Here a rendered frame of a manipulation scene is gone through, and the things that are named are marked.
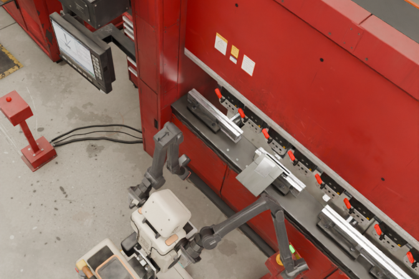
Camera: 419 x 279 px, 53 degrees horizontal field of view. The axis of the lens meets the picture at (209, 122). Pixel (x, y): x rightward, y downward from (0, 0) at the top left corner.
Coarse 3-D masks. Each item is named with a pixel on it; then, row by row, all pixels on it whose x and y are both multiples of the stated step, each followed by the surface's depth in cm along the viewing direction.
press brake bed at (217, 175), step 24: (192, 144) 320; (192, 168) 356; (216, 168) 311; (216, 192) 349; (240, 192) 305; (264, 216) 297; (264, 240) 334; (288, 240) 291; (312, 240) 265; (312, 264) 284; (336, 264) 260
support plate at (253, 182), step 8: (256, 160) 272; (248, 168) 269; (272, 168) 270; (240, 176) 265; (248, 176) 265; (256, 176) 266; (272, 176) 267; (248, 184) 262; (256, 184) 263; (264, 184) 263; (256, 192) 260
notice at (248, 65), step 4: (244, 56) 227; (244, 60) 229; (248, 60) 226; (252, 60) 224; (244, 64) 231; (248, 64) 228; (252, 64) 226; (244, 68) 233; (248, 68) 230; (252, 68) 228; (248, 72) 233; (252, 72) 230
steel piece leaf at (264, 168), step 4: (260, 164) 271; (264, 164) 271; (268, 164) 271; (256, 168) 269; (260, 168) 269; (264, 168) 269; (268, 168) 270; (256, 172) 267; (260, 172) 268; (264, 172) 268; (268, 172) 268; (264, 176) 264
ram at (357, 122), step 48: (192, 0) 233; (240, 0) 204; (192, 48) 262; (240, 48) 226; (288, 48) 198; (336, 48) 177; (288, 96) 219; (336, 96) 193; (384, 96) 172; (336, 144) 212; (384, 144) 188; (384, 192) 206
